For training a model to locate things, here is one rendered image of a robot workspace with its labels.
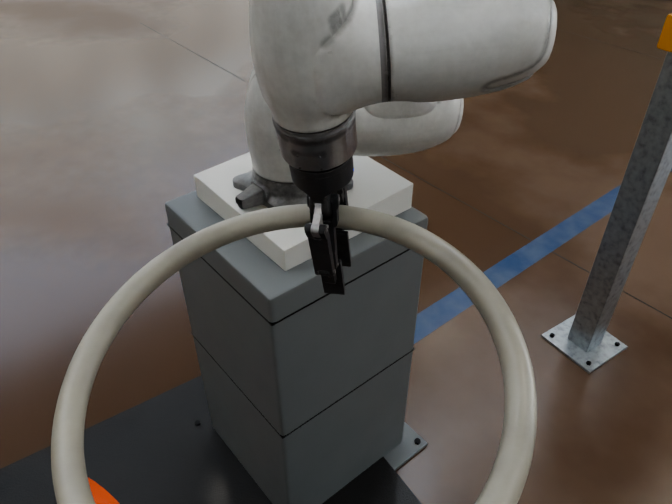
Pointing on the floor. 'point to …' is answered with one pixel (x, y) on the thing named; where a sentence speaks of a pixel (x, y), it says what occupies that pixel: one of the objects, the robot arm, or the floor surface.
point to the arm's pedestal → (303, 357)
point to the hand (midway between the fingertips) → (336, 263)
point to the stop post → (623, 230)
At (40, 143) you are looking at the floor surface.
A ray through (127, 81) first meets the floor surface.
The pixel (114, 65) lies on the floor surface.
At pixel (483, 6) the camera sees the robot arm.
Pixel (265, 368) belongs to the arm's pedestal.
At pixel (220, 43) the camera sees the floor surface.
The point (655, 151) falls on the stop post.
